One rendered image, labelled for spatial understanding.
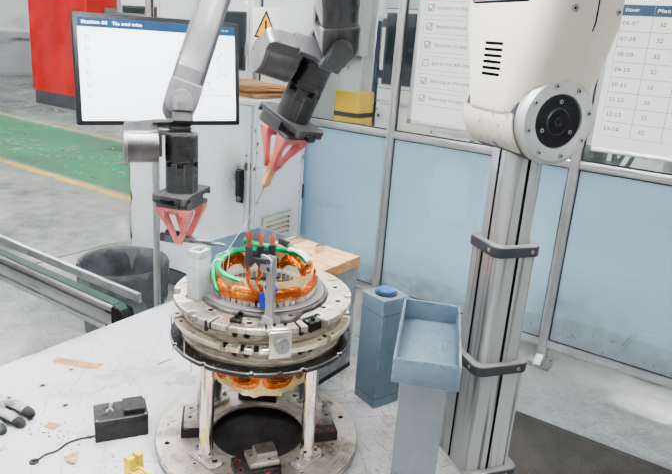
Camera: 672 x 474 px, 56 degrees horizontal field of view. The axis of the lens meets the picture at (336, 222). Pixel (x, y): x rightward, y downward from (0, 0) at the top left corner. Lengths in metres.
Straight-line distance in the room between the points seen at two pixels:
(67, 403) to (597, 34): 1.24
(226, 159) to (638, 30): 2.08
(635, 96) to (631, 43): 0.23
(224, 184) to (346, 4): 2.65
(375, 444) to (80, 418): 0.59
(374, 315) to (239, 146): 2.19
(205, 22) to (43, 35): 4.08
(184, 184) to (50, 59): 4.09
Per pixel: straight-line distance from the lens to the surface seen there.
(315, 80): 1.01
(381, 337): 1.34
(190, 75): 1.15
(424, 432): 1.18
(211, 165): 3.57
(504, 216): 1.27
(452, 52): 3.32
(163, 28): 2.14
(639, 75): 3.07
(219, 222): 3.60
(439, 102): 3.35
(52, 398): 1.49
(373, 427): 1.37
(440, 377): 1.04
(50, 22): 5.16
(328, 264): 1.39
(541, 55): 1.15
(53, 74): 5.17
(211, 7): 1.21
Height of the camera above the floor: 1.55
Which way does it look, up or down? 16 degrees down
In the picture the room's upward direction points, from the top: 4 degrees clockwise
